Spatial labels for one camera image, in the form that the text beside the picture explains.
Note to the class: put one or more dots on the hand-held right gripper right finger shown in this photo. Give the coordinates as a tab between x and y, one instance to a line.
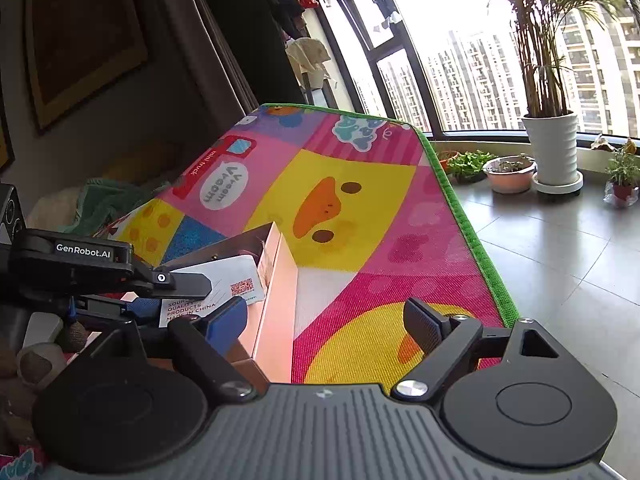
422	325

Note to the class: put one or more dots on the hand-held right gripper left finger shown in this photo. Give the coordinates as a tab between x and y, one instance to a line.
227	322

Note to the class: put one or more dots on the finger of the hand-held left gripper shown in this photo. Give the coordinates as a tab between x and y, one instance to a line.
142	311
185	285

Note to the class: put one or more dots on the white printed packet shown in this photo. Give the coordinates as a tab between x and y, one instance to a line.
235	275

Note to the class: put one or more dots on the pink cardboard box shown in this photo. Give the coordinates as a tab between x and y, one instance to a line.
275	310

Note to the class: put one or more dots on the white charger plug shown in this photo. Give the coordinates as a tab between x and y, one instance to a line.
42	330

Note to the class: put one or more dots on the grey plush toy brown paws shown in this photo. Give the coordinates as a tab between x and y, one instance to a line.
40	367

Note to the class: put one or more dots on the beige pillow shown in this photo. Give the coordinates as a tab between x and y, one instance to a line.
52	210

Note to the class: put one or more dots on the green towel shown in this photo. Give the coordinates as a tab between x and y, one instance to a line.
115	202

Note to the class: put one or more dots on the colourful cartoon play mat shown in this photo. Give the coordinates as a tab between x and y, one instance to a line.
390	260

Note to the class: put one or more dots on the yellow pillow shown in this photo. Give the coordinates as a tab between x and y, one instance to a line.
140	165

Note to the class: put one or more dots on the green leafy plant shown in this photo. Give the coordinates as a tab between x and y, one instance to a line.
465	165

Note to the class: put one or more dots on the plant in pink pot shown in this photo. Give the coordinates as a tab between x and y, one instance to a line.
510	177

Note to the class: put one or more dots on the palm plant in white pot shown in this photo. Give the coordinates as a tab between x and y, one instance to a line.
552	150

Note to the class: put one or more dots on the small plant in red pot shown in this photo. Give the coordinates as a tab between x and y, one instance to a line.
622	185

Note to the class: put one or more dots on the dark curtain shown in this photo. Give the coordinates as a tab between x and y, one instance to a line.
235	35

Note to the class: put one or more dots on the hanging beige cloth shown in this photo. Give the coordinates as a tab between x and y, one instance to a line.
307	60

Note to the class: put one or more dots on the framed wall picture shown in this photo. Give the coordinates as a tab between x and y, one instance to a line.
85	45
5	140

